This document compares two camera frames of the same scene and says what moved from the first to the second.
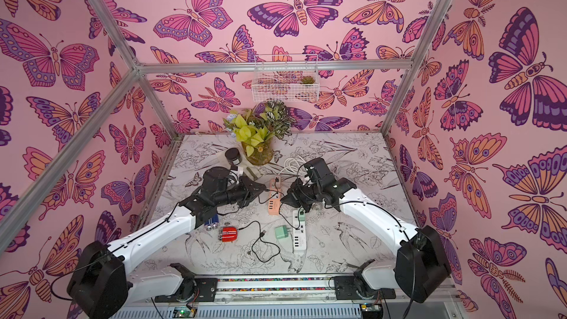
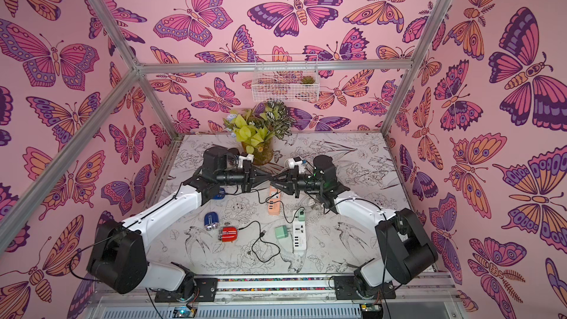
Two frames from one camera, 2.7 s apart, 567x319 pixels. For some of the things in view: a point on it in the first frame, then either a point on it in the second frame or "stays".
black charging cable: x=264 y=238 → x=282 y=206
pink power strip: x=274 y=196 stays
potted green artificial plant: x=256 y=128 stays
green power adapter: x=281 y=232 stays
